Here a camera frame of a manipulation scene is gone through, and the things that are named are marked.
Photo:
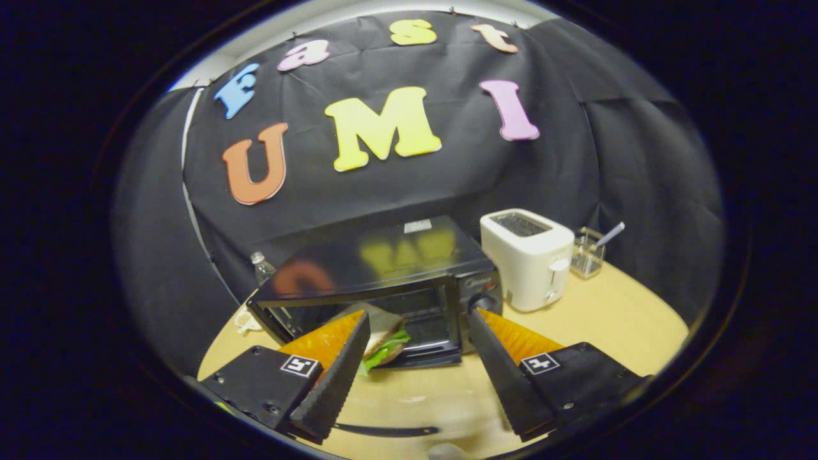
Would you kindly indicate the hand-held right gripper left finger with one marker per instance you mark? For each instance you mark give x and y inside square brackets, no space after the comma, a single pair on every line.
[339,383]

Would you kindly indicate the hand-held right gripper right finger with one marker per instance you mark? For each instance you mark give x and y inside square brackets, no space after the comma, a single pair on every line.
[501,377]

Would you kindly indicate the bread and lettuce sandwich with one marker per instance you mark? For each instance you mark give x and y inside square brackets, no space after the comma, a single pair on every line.
[383,342]

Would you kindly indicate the black electric oven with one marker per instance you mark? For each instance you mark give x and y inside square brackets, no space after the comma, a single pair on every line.
[383,262]

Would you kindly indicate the white toaster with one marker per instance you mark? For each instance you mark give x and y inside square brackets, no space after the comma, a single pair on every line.
[527,268]

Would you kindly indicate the clear plastic water bottle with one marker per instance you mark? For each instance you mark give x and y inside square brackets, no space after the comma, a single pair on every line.
[262,271]

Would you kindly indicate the clear cutlery holder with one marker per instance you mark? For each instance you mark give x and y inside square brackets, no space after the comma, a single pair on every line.
[586,259]

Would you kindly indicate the metal spoon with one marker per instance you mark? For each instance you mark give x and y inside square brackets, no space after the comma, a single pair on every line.
[610,234]

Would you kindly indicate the black backdrop cloth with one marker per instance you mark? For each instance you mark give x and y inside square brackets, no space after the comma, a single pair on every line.
[575,160]

